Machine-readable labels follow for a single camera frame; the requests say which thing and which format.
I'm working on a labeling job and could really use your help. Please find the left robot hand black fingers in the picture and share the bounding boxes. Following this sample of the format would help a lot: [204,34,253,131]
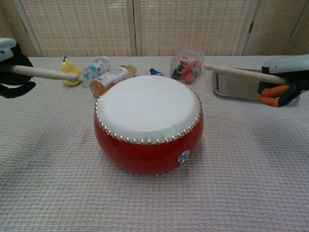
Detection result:
[0,38,37,99]

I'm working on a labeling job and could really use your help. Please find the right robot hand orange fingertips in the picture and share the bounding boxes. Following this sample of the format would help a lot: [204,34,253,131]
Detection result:
[257,54,309,108]

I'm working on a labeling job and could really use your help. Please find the wooden drumstick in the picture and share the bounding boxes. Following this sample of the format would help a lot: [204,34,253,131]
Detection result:
[12,65,81,82]
[204,63,290,86]

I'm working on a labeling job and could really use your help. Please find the grey textured tablecloth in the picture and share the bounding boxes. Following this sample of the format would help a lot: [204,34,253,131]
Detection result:
[0,55,309,232]

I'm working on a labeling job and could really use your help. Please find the red drum white skin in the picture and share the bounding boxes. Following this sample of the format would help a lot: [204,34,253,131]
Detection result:
[93,75,205,176]

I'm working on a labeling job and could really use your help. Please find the yellow pear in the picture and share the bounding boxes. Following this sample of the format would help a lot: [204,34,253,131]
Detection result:
[60,56,83,86]

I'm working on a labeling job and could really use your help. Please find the steel rectangular tray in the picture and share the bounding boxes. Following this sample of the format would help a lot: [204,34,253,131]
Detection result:
[212,66,300,105]

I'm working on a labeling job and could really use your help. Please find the clear water bottle blue label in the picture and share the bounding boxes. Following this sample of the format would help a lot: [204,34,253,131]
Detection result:
[79,56,110,87]

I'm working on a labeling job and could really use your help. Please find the woven bamboo folding screen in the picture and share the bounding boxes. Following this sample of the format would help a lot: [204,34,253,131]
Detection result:
[0,0,309,61]

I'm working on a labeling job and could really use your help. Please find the orange juice bottle white label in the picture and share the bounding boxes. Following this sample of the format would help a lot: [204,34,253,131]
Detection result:
[90,65,138,99]

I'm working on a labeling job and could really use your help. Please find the clear box red black parts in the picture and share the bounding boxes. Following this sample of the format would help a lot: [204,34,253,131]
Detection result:
[170,49,206,85]

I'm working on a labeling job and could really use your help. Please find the small blue spray bottle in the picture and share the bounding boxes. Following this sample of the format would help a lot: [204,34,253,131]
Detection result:
[149,68,167,78]

